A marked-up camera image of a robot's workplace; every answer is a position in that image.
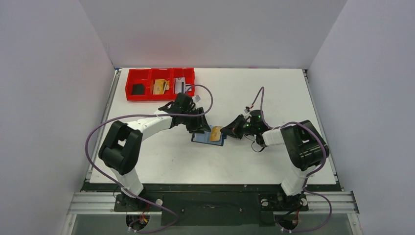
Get navy blue card holder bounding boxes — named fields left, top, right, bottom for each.
left=191, top=132, right=227, bottom=146

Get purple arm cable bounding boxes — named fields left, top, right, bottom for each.
left=85, top=84, right=214, bottom=234
left=251, top=86, right=333, bottom=234

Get red three-compartment bin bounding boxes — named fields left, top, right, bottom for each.
left=125, top=68, right=195, bottom=101

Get black card in bin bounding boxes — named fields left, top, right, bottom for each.
left=131, top=83, right=146, bottom=95

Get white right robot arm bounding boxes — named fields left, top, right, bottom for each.
left=221, top=110, right=330, bottom=209

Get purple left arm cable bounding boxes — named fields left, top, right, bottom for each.
left=85, top=84, right=214, bottom=234

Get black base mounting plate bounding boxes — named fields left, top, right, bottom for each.
left=81, top=183, right=341, bottom=226

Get aluminium frame rail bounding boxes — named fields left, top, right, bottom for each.
left=68, top=191, right=359, bottom=214

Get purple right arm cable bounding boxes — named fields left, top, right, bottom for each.
left=251, top=86, right=333, bottom=234

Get silver cards in bin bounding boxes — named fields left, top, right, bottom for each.
left=174, top=77, right=192, bottom=94

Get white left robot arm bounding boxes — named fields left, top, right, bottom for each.
left=98, top=93, right=211, bottom=211

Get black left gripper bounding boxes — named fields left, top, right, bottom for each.
left=181, top=108, right=210, bottom=134

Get gold cards in bin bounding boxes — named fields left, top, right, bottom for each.
left=153, top=79, right=170, bottom=95

